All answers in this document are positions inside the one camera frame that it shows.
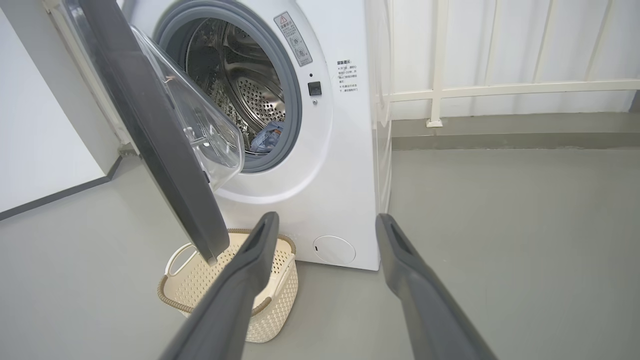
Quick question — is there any round dark washing machine door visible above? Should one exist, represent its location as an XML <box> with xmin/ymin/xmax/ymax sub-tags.
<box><xmin>50</xmin><ymin>0</ymin><xmax>246</xmax><ymax>266</ymax></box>

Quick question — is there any white metal railing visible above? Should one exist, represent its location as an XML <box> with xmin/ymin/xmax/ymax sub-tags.
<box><xmin>387</xmin><ymin>0</ymin><xmax>640</xmax><ymax>128</ymax></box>
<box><xmin>42</xmin><ymin>0</ymin><xmax>142</xmax><ymax>159</ymax></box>

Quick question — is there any blue bear print garment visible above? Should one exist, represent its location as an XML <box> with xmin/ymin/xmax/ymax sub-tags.
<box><xmin>248</xmin><ymin>121</ymin><xmax>285</xmax><ymax>154</ymax></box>

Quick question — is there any round drain filter cover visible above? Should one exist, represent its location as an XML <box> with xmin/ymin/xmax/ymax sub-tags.
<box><xmin>313</xmin><ymin>235</ymin><xmax>357</xmax><ymax>266</ymax></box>

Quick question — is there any grey warning sticker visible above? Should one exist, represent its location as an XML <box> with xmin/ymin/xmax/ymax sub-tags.
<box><xmin>273</xmin><ymin>11</ymin><xmax>314</xmax><ymax>67</ymax></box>

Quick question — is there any white front-loading washing machine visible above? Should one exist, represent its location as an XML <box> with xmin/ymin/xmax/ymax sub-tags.
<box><xmin>120</xmin><ymin>0</ymin><xmax>393</xmax><ymax>271</ymax></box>

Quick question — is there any cream perforated laundry basket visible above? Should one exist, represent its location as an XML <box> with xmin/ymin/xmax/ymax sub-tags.
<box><xmin>157</xmin><ymin>228</ymin><xmax>299</xmax><ymax>344</ymax></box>

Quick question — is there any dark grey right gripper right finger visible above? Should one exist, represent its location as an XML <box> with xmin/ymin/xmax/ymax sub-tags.
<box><xmin>375</xmin><ymin>213</ymin><xmax>498</xmax><ymax>360</ymax></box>

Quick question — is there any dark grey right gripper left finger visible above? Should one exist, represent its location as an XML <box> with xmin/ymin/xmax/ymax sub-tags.
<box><xmin>159</xmin><ymin>211</ymin><xmax>280</xmax><ymax>360</ymax></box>

